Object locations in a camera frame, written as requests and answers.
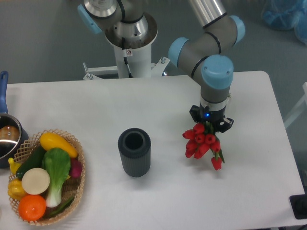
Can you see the green bean pod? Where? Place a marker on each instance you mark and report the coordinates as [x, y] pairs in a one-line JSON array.
[[59, 209]]

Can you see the purple radish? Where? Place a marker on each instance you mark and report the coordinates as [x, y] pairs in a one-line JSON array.
[[76, 168]]

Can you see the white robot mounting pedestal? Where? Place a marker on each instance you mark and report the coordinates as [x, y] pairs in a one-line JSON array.
[[130, 63]]

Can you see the cream round onion slice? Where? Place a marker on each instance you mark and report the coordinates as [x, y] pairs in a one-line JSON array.
[[35, 181]]

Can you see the black device at edge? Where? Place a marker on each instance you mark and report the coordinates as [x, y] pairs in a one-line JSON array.
[[299, 206]]

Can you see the blue plastic bag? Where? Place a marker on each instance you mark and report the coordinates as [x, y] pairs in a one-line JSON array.
[[287, 15]]

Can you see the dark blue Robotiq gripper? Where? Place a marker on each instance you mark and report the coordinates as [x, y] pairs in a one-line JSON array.
[[212, 113]]

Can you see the white frame at right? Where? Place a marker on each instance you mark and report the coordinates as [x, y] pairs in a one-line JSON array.
[[297, 109]]

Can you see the green bok choy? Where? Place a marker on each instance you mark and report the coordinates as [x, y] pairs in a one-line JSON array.
[[56, 162]]

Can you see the woven bamboo basket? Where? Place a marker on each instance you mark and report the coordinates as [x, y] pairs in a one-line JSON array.
[[71, 187]]

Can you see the yellow bell pepper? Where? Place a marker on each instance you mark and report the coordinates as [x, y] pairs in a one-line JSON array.
[[16, 190]]

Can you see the orange fruit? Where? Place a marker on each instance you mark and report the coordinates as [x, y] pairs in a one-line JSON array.
[[32, 207]]

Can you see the yellow banana tip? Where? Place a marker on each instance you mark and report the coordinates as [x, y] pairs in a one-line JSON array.
[[14, 166]]

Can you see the dark grey ribbed vase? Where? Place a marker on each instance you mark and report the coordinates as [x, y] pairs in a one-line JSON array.
[[134, 146]]

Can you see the blue handled saucepan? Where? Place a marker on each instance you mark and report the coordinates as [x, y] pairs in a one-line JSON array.
[[12, 134]]

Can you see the dark green cucumber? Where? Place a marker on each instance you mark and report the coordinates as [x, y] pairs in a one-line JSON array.
[[33, 161]]

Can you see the red tulip bouquet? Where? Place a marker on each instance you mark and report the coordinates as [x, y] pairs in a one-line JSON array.
[[201, 139]]

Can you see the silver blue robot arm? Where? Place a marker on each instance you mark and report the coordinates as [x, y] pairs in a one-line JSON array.
[[131, 31]]

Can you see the yellow squash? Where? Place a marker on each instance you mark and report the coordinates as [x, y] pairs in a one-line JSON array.
[[50, 140]]

